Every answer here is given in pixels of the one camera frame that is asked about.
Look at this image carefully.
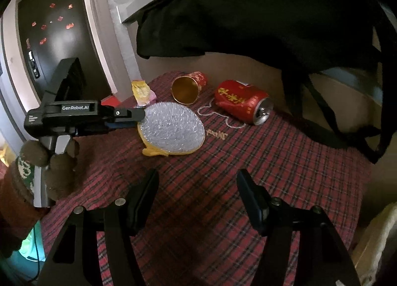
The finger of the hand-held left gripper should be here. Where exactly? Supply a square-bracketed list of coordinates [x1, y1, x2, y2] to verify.
[104, 119, 141, 132]
[101, 107, 147, 121]

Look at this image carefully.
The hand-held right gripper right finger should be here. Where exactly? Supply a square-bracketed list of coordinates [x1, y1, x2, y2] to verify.
[236, 169, 362, 286]

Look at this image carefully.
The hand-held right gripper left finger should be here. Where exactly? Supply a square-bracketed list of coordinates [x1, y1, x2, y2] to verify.
[37, 169, 160, 286]

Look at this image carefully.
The person's left forearm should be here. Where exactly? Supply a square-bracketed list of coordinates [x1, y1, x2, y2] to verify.
[0, 156, 50, 258]

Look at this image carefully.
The person's left hand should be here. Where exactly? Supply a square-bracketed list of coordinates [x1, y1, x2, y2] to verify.
[19, 138, 80, 201]

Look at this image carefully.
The red doormat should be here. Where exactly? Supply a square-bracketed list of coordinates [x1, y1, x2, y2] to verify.
[101, 95, 120, 107]

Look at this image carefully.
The yellow snack packet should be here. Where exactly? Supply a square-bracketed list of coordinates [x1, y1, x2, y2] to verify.
[132, 80, 157, 107]

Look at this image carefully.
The red plaid tablecloth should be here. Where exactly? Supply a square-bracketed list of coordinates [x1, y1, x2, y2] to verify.
[40, 70, 373, 286]

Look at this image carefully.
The red and gold paper cup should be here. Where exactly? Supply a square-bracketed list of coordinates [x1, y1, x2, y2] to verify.
[171, 71, 209, 106]

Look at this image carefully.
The dark door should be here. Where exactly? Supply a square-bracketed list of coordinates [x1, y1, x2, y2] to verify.
[16, 0, 112, 110]

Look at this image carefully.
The group of red door stickers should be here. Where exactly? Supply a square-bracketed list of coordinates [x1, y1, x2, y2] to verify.
[26, 3, 75, 49]

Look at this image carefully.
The red drink can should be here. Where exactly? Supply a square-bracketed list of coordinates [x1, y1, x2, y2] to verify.
[214, 80, 274, 126]

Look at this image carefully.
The green bin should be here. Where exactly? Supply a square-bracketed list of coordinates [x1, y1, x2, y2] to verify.
[19, 221, 47, 263]

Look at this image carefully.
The cream and yellow soft item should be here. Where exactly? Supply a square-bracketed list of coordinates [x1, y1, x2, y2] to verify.
[352, 202, 397, 286]

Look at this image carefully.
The black bag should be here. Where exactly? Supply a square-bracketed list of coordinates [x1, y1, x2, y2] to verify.
[135, 0, 397, 164]

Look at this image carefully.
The door lock handle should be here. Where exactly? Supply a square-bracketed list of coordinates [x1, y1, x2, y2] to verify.
[27, 50, 41, 79]

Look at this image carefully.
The white string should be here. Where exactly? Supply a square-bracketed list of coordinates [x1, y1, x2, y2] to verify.
[197, 98, 247, 130]

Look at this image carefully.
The black cable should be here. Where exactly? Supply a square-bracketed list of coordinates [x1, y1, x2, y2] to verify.
[31, 230, 42, 282]

